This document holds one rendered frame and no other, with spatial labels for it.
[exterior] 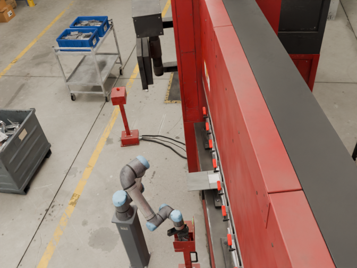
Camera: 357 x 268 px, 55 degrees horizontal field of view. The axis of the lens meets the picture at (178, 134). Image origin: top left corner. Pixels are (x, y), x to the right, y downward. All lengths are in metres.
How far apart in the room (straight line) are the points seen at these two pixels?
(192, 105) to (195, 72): 0.36
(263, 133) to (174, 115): 3.81
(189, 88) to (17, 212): 2.44
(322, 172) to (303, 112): 0.27
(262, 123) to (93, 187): 3.22
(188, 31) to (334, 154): 1.98
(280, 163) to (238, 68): 0.55
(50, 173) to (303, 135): 3.77
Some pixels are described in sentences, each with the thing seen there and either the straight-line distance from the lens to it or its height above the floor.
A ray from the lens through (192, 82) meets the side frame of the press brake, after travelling 3.12.
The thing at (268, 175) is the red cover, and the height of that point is 2.30.
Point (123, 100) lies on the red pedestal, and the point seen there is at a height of 0.74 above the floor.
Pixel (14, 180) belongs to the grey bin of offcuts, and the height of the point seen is 0.30.
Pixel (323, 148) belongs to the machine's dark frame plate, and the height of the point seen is 2.30.
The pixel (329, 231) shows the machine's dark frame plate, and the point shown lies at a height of 2.30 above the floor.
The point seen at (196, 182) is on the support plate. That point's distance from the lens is 2.70.
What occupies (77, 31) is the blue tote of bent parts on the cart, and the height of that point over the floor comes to 0.97.
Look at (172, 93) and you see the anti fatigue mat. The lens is 5.33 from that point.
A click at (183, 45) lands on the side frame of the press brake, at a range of 2.93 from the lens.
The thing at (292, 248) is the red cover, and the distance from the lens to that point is 0.91.
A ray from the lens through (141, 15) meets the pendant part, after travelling 2.99.
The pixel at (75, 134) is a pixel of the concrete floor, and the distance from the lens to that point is 4.99.
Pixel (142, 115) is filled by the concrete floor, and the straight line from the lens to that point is 5.00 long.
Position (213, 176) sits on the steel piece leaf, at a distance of 2.73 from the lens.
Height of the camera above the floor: 3.08
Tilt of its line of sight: 42 degrees down
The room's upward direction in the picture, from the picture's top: 7 degrees counter-clockwise
